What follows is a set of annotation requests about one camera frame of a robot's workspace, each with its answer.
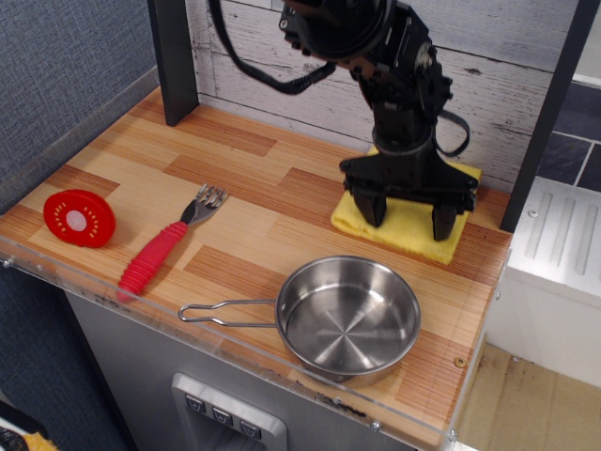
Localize red toy tomato slice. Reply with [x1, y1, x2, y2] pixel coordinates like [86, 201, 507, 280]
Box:
[43, 189, 116, 248]

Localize silver pot with wire handle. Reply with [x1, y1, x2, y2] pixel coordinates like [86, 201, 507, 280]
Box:
[177, 255, 423, 389]

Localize fork with red handle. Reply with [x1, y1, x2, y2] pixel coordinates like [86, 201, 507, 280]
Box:
[116, 183, 227, 303]

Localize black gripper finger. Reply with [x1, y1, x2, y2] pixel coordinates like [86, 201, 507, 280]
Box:
[353, 193, 387, 227]
[432, 205, 457, 241]

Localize dark right frame post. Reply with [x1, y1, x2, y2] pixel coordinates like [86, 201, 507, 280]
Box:
[500, 0, 600, 233]

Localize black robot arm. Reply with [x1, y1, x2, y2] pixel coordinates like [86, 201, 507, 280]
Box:
[280, 1, 479, 241]

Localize white ribbed appliance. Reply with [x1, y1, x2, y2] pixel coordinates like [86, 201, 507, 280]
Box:
[485, 178, 600, 385]

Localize grey toy kitchen cabinet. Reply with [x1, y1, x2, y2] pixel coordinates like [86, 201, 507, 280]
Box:
[67, 294, 409, 450]

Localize grey button panel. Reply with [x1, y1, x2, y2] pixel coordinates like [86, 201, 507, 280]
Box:
[171, 373, 288, 450]

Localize dark left frame post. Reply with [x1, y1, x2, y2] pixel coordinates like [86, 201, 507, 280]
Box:
[146, 0, 199, 126]

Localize dark frame post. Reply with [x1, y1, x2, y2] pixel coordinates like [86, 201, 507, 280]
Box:
[500, 0, 600, 233]
[146, 0, 199, 126]

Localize clear acrylic edge guard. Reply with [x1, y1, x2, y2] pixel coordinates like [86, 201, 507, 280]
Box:
[1, 238, 458, 450]

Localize black cable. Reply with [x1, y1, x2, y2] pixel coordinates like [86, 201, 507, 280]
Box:
[208, 0, 337, 97]

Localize yellow cloth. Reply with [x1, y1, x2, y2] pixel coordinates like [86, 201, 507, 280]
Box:
[330, 145, 484, 266]

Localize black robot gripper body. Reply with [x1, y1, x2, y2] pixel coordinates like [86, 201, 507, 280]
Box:
[340, 110, 478, 211]

